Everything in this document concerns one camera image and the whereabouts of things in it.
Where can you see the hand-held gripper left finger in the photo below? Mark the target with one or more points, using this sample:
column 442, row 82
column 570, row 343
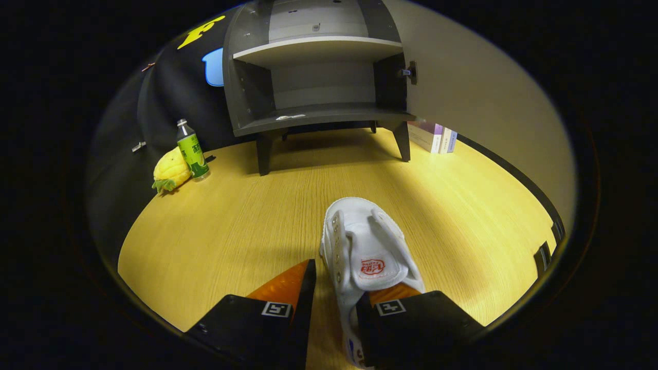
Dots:
column 257, row 334

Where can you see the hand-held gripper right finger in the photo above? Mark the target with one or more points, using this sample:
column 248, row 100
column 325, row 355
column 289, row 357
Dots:
column 421, row 324

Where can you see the white canvas shoe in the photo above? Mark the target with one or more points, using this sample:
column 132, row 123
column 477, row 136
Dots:
column 365, row 241

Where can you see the grey shoe cabinet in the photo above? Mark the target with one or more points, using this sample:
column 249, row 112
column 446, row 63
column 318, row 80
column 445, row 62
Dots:
column 318, row 82

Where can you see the metal door hinge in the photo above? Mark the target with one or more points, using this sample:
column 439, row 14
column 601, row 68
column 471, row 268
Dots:
column 409, row 72

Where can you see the yellow pineapple plush toy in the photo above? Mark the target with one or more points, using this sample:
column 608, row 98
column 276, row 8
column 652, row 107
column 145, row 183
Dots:
column 172, row 169

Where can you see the green drink bottle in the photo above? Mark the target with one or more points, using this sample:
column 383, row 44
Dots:
column 193, row 151

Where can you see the small silver clip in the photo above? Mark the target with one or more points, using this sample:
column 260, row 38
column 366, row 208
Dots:
column 139, row 146

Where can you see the black backdrop cloth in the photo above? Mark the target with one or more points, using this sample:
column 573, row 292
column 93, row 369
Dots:
column 154, row 103

